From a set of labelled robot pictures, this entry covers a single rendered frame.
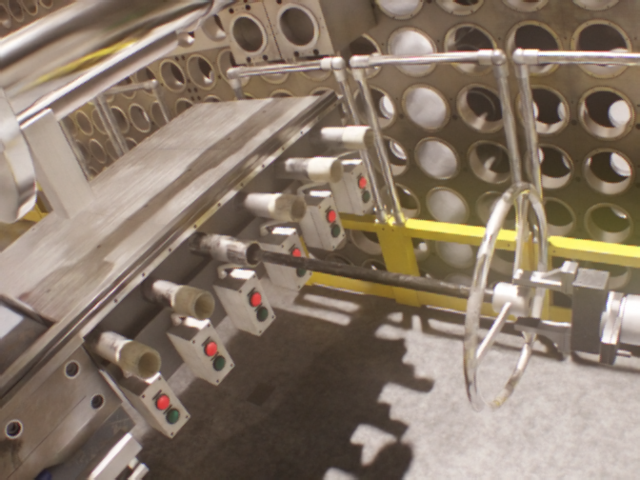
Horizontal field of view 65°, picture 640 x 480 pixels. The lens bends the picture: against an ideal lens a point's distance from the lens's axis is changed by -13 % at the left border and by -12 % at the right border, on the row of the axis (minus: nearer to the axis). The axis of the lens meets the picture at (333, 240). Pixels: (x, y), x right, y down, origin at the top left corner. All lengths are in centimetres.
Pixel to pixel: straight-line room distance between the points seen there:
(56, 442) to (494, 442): 124
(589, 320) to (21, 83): 93
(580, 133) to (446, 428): 137
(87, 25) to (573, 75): 192
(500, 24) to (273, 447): 185
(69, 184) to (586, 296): 101
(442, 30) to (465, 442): 167
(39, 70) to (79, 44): 8
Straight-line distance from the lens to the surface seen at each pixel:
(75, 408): 128
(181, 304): 117
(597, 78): 241
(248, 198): 141
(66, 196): 125
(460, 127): 270
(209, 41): 332
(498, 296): 93
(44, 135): 122
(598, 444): 179
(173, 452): 216
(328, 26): 235
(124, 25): 100
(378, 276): 104
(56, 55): 93
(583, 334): 92
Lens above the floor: 151
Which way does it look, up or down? 33 degrees down
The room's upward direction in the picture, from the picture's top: 19 degrees counter-clockwise
